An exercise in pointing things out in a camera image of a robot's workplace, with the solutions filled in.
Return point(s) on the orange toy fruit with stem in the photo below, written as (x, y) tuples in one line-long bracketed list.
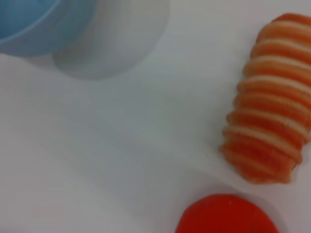
[(226, 216)]

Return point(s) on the blue bowl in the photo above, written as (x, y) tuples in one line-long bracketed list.
[(19, 24)]

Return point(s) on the orange striped bread roll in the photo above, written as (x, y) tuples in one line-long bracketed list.
[(267, 109)]

